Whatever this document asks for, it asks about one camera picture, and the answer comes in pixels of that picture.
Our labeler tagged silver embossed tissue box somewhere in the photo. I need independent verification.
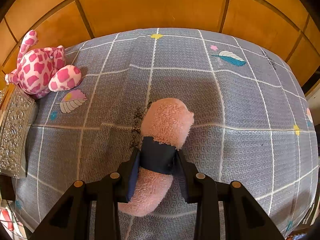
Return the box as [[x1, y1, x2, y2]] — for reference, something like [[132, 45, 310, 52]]
[[1, 84, 38, 179]]

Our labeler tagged wooden headboard panelling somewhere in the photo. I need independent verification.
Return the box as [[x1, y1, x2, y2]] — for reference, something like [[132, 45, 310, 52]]
[[1, 0, 319, 85]]

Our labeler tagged pink fluffy sock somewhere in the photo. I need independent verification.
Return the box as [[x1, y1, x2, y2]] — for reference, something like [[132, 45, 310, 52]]
[[118, 98, 194, 217]]

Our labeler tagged pink white spotted plush toy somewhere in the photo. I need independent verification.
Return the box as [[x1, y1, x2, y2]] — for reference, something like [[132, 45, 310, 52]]
[[5, 30, 82, 99]]

